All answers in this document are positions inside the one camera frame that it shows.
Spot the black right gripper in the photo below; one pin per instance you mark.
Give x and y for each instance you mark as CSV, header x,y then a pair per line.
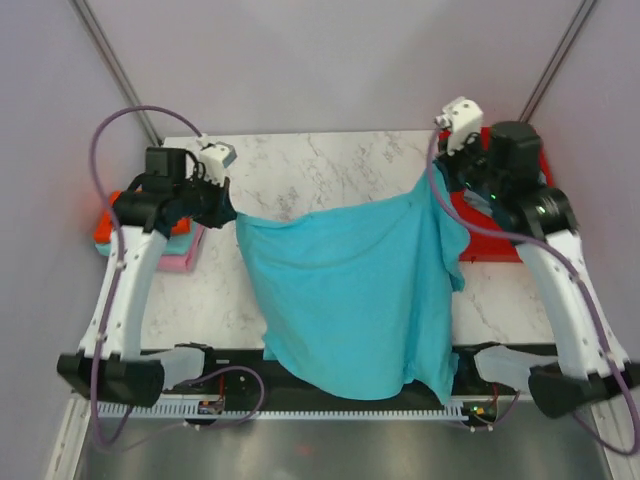
x,y
447,162

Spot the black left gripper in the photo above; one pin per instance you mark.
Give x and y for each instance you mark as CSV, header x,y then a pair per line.
x,y
223,211

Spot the teal t shirt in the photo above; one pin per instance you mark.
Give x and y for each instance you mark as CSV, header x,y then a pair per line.
x,y
373,282
183,236

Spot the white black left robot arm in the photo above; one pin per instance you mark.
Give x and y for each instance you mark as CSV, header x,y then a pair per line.
x,y
109,365

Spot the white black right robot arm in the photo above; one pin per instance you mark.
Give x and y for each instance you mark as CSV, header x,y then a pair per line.
x,y
502,165

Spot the grey t shirt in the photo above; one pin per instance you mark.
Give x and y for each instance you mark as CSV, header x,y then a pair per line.
x,y
484,205

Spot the folded teal t shirt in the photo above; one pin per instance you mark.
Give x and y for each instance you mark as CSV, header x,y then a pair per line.
x,y
183,236

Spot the folded pink t shirt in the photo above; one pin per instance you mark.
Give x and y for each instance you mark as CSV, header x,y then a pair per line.
x,y
183,263

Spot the red plastic bin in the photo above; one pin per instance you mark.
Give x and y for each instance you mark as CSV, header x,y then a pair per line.
x,y
482,248

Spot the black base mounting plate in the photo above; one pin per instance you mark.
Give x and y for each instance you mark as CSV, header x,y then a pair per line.
x,y
255,381

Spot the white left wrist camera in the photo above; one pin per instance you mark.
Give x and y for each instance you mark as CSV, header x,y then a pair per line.
x,y
216,157

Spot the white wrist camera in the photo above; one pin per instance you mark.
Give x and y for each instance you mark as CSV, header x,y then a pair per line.
x,y
216,157
461,118

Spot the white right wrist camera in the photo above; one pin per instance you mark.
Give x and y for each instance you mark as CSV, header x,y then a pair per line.
x,y
461,118

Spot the grey slotted cable duct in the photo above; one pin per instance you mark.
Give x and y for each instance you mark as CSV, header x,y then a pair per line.
x,y
209,408

